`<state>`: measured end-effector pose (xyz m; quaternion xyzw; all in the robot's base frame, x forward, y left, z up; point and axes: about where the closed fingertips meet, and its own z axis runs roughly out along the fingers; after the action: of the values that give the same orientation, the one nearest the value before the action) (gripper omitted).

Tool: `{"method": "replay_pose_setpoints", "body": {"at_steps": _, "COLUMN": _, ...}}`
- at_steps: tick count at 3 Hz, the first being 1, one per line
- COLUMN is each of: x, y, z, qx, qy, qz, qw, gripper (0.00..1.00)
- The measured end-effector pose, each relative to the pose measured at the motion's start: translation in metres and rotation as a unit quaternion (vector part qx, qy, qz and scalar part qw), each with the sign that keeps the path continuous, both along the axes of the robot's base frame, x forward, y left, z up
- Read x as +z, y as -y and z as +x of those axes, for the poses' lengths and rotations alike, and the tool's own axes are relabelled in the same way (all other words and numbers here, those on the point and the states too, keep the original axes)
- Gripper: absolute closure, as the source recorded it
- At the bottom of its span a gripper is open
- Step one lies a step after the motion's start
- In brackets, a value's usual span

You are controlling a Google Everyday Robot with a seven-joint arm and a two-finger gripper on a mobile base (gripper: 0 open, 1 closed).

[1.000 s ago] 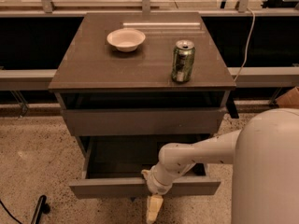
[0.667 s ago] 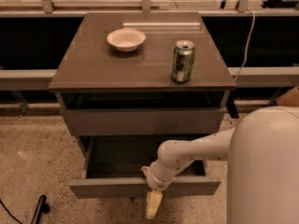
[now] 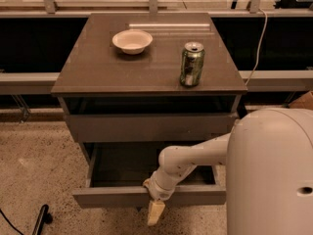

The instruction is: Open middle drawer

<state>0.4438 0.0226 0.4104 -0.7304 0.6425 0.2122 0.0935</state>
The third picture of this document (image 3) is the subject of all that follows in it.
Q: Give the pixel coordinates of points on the grey drawer cabinet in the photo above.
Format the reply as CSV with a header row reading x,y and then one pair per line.
x,y
99,79

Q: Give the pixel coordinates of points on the green soda can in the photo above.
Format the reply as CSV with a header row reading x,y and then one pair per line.
x,y
192,63

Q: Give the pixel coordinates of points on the cardboard box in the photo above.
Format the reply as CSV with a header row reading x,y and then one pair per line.
x,y
303,102

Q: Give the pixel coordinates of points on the black floor stand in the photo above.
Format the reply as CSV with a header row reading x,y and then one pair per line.
x,y
43,218

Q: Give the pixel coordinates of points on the grey drawer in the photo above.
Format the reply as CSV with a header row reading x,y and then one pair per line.
x,y
148,128
117,172

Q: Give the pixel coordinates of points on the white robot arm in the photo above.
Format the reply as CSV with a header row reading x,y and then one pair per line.
x,y
269,173

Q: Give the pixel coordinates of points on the grey top drawer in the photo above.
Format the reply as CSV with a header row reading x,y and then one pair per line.
x,y
148,128

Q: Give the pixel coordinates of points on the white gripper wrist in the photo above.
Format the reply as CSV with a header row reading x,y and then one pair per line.
x,y
158,191

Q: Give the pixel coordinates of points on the white paper bowl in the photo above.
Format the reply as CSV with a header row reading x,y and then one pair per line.
x,y
132,41

